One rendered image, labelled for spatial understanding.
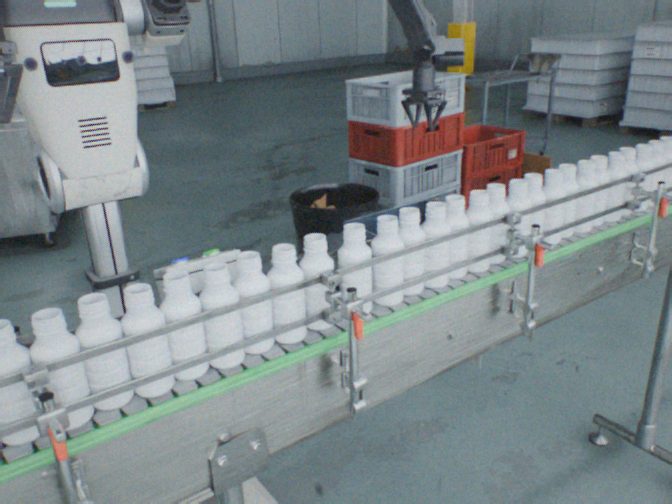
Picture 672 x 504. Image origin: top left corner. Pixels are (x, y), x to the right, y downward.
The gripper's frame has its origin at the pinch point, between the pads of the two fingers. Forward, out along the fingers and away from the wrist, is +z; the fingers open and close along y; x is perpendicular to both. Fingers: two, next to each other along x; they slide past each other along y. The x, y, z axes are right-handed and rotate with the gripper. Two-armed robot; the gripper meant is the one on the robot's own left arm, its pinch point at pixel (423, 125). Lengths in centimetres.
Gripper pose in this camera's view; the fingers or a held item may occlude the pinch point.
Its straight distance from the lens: 165.4
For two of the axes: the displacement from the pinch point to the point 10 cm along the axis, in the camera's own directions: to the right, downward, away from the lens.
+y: -5.9, -2.7, 7.6
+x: -8.1, 2.6, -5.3
